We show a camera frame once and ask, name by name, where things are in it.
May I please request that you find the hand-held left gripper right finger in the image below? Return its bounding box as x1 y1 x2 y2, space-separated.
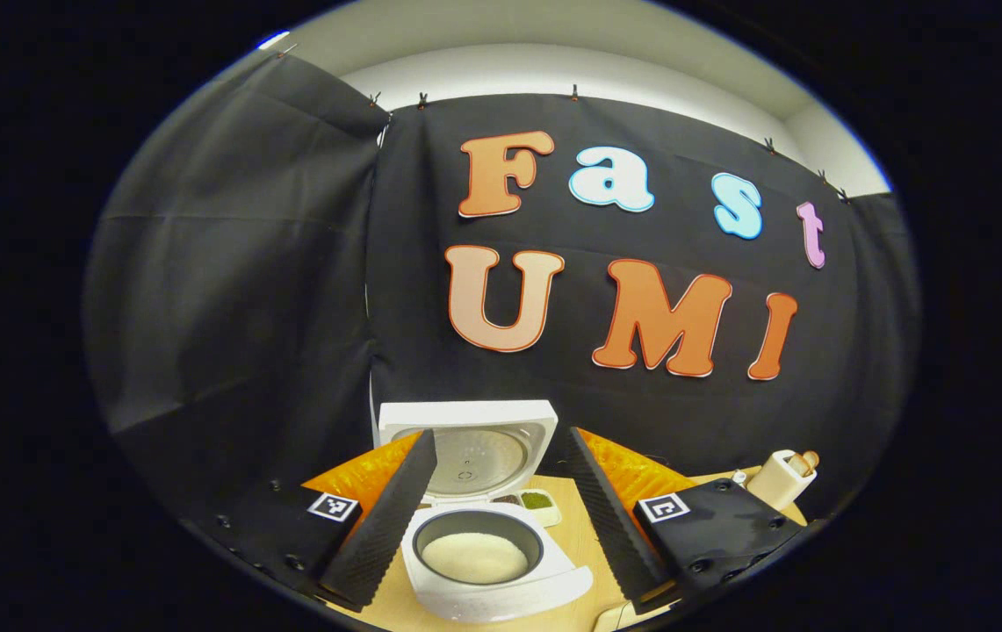
565 426 804 615

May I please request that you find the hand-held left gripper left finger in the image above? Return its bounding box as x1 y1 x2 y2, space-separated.
180 427 438 613

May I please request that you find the white rice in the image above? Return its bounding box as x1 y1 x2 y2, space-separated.
422 532 530 585

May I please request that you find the white rice cooker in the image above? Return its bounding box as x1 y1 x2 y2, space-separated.
376 400 595 624

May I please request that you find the small divided grain dish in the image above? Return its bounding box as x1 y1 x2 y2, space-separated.
492 489 563 528

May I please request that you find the beige tray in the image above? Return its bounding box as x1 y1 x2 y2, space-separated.
593 601 646 632

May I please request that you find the cream toaster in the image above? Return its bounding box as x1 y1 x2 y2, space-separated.
746 449 818 512

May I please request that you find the black backdrop cloth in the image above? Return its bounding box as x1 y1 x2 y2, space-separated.
83 53 921 528

